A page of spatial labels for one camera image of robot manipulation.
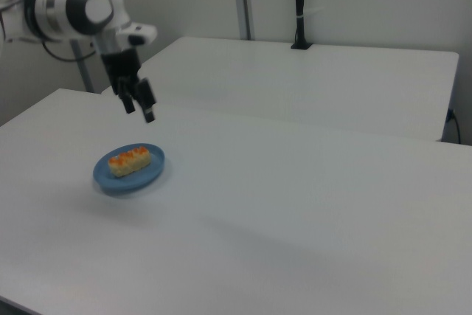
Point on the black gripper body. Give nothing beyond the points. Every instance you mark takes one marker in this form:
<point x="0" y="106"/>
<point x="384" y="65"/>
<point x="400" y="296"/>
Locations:
<point x="121" y="69"/>

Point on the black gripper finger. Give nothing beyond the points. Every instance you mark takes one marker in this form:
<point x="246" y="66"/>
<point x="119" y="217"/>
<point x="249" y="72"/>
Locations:
<point x="128" y="100"/>
<point x="147" y="99"/>

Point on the bread with orange topping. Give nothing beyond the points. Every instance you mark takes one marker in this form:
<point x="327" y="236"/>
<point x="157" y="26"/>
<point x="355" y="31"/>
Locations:
<point x="130" y="163"/>

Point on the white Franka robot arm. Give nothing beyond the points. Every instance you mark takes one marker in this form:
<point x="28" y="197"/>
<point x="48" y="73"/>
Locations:
<point x="55" y="9"/>

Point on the blue round plate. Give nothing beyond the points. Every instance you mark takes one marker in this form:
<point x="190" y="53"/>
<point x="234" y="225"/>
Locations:
<point x="147" y="176"/>

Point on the black camera stand pole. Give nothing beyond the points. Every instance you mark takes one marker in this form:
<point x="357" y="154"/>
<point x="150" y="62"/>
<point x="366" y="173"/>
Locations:
<point x="300" y="5"/>

